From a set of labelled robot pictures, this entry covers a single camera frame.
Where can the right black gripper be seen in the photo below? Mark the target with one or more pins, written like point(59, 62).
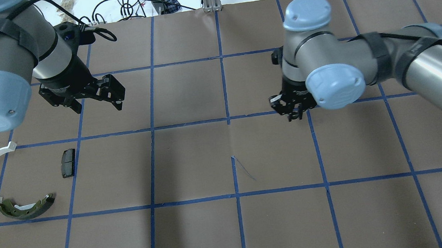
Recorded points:
point(295, 90)

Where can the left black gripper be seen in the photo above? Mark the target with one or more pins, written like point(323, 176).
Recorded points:
point(67, 76)

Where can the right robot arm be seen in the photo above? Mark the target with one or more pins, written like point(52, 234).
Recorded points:
point(321, 71)

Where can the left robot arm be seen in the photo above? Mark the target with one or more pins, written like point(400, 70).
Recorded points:
point(178, 70)

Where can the black brake pad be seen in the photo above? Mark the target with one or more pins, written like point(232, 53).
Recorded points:
point(68, 163)

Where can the green brake shoe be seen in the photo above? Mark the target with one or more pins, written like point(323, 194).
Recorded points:
point(26, 212)

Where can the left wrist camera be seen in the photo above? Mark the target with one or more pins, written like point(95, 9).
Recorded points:
point(75, 35)

